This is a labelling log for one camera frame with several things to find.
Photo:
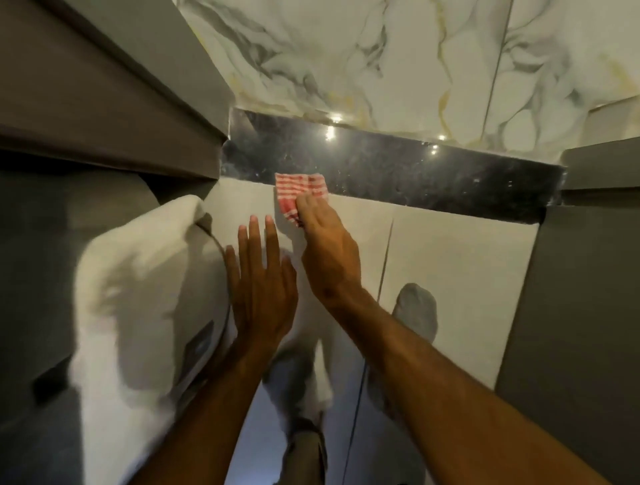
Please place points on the person's left middle finger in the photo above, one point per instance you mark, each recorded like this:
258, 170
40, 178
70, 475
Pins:
255, 245

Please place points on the person's right fingers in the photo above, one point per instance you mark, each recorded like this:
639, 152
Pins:
310, 207

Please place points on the person's right forearm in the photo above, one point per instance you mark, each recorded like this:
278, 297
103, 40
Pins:
440, 394

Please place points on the person's foot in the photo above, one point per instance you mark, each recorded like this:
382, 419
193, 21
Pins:
300, 384
415, 310

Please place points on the person's right hand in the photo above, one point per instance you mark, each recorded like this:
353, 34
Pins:
330, 255

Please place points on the white rounded plastic bin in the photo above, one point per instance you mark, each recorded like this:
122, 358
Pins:
205, 300

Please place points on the person's left hand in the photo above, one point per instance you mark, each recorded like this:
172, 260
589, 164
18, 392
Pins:
262, 300

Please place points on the white towel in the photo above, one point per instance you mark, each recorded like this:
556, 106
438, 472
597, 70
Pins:
125, 310

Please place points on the person's left foot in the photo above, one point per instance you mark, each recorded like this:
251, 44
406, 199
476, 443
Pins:
300, 384

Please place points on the person's left forearm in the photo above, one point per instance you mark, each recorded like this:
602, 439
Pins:
215, 414

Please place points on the grey door panel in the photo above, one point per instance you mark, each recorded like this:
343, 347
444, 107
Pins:
580, 310

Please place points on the brown wooden door frame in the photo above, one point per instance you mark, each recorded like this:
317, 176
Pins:
100, 85

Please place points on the black granite ledge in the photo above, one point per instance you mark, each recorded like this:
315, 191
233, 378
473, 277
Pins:
400, 170

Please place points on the person's left thumb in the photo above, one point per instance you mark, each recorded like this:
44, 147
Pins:
290, 277

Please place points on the person's khaki trouser leg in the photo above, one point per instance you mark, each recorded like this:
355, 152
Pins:
302, 457

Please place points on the person's right foot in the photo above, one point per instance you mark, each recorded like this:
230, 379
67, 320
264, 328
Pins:
415, 310

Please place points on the person's left little finger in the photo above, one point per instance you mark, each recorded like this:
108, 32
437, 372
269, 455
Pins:
231, 267

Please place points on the red white striped cloth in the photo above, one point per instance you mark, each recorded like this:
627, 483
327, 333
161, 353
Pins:
295, 189

